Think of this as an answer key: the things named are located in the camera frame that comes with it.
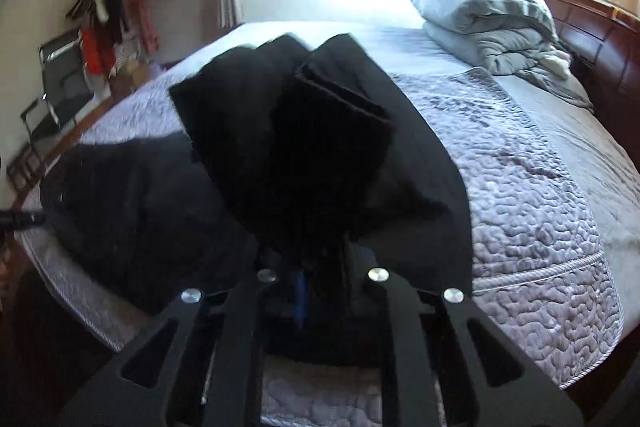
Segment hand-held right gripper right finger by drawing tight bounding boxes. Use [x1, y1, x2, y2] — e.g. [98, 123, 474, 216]
[327, 243, 585, 427]

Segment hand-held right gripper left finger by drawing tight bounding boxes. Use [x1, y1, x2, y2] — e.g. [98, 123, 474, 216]
[56, 268, 307, 427]

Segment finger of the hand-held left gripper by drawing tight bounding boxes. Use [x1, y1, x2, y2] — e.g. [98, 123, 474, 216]
[0, 208, 47, 233]

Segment black pants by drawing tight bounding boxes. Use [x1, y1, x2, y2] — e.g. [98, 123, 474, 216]
[39, 33, 473, 365]

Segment quilted lavender bedspread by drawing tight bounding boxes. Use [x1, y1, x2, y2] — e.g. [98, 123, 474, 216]
[20, 57, 626, 427]

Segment coat rack with clothes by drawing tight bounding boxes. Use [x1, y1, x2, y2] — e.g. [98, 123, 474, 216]
[65, 0, 162, 80]

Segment grey bed sheet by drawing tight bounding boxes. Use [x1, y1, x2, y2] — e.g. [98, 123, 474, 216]
[235, 21, 640, 308]

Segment grey folded comforter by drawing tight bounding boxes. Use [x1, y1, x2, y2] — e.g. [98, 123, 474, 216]
[410, 0, 596, 114]

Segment wooden headboard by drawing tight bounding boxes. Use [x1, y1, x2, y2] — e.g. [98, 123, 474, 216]
[532, 0, 640, 168]

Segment metal frame chair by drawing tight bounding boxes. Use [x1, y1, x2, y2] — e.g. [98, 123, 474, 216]
[20, 29, 98, 142]

